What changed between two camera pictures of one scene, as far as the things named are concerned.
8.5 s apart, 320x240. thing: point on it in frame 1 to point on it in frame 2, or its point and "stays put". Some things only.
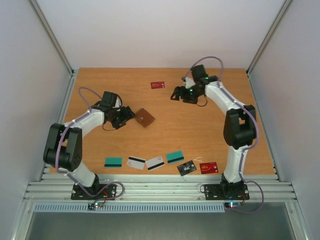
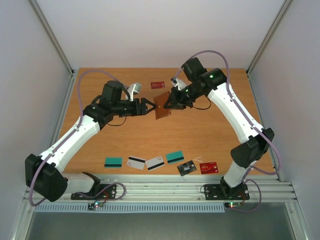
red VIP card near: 208,168 stays put
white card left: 136,162 stays put
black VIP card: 186,168 stays put
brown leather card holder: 143,118 to 160,101
